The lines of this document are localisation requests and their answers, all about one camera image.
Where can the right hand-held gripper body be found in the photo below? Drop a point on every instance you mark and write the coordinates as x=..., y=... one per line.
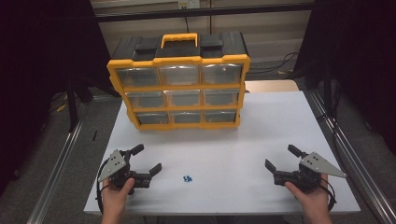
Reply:
x=317, y=165

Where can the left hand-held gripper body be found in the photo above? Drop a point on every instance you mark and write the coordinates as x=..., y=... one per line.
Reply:
x=117, y=163

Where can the small blue screws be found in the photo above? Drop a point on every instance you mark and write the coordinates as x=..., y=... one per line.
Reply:
x=187, y=179

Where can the yellow black organizer case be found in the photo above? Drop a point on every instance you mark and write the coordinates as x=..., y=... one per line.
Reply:
x=183, y=59

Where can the person's left hand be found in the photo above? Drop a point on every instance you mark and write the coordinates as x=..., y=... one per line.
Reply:
x=114, y=197

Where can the person's right hand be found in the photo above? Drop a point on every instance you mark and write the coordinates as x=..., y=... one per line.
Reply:
x=314, y=200

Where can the light wooden table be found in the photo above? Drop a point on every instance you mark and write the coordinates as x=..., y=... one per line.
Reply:
x=271, y=86

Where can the black metal stand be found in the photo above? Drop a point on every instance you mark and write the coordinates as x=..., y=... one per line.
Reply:
x=72, y=105

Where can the yellow floor tape piece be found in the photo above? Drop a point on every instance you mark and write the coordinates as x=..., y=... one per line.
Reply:
x=61, y=107

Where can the grid of clear bins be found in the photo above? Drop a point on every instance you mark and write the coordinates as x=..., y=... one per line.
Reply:
x=179, y=76

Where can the black curtain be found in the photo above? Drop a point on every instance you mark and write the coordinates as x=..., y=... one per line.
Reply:
x=34, y=62
x=364, y=56

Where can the black horizontal bar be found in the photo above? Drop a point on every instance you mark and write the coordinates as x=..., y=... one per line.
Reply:
x=202, y=12

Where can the aluminium floor rail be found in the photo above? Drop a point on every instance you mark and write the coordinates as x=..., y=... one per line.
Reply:
x=358, y=174
x=53, y=183

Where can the white wall socket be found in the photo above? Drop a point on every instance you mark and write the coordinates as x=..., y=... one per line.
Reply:
x=188, y=3

